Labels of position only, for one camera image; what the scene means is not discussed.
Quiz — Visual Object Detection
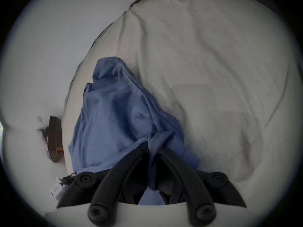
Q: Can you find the dark wooden shelf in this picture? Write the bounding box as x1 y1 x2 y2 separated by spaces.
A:
46 116 65 163

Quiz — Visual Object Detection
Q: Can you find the blue shirt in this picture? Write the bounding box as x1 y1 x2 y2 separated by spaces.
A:
68 56 202 206

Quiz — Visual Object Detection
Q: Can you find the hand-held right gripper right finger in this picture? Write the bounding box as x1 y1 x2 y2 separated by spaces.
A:
157 147 247 226

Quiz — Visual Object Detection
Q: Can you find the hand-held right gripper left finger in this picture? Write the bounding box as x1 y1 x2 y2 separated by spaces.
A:
56 141 149 227

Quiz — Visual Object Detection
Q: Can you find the bed with beige sheet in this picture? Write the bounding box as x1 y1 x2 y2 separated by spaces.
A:
62 0 299 183

